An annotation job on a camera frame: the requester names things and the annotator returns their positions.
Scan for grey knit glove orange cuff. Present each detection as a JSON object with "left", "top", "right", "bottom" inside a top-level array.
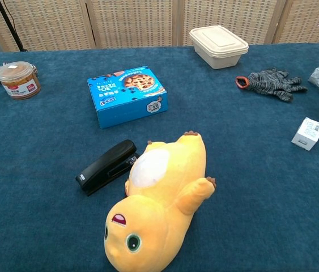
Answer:
[{"left": 235, "top": 67, "right": 308, "bottom": 103}]

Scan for blue cookie box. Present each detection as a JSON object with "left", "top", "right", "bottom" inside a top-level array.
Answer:
[{"left": 87, "top": 66, "right": 169, "bottom": 129}]

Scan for black stapler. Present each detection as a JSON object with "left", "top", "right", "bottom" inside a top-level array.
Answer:
[{"left": 75, "top": 139, "right": 140, "bottom": 197}]

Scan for yellow plush toy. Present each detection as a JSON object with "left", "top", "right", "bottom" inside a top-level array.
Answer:
[{"left": 104, "top": 130, "right": 217, "bottom": 272}]

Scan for beige lidded lunch box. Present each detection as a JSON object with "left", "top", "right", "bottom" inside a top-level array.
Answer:
[{"left": 189, "top": 25, "right": 249, "bottom": 70}]

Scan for woven rattan folding screen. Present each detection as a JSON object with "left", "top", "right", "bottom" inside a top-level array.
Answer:
[{"left": 0, "top": 0, "right": 319, "bottom": 53}]

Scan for dark blue table cloth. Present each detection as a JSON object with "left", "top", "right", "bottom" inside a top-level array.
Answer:
[{"left": 0, "top": 42, "right": 319, "bottom": 272}]

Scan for small white carton box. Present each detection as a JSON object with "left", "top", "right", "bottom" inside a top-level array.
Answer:
[{"left": 291, "top": 117, "right": 319, "bottom": 151}]

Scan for clear jar brown sauce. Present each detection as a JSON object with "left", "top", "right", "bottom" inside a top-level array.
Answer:
[{"left": 0, "top": 61, "right": 41, "bottom": 100}]

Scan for black tripod stand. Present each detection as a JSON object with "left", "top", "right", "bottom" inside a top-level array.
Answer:
[{"left": 0, "top": 0, "right": 28, "bottom": 52}]

